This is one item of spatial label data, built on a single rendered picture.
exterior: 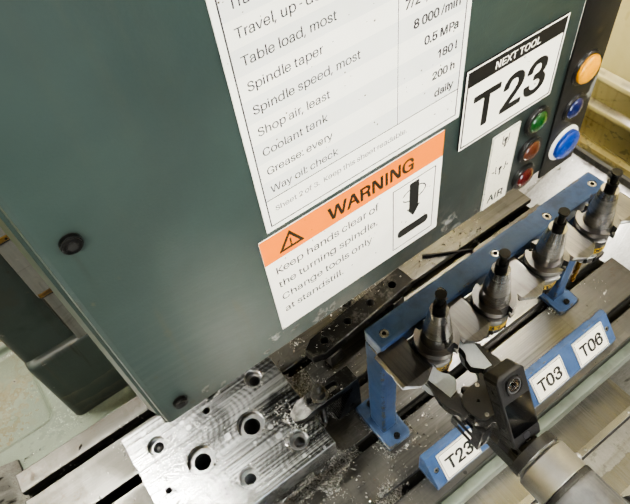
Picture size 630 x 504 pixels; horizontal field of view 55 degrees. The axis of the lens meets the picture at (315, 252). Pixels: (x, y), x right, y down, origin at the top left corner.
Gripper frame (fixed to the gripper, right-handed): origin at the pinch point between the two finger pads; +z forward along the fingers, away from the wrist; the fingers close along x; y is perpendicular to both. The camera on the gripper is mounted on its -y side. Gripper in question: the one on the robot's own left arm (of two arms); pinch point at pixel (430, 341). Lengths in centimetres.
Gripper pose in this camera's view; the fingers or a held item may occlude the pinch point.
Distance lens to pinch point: 87.9
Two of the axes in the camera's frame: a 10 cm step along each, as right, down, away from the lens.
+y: 0.9, 6.2, 7.8
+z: -5.8, -6.0, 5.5
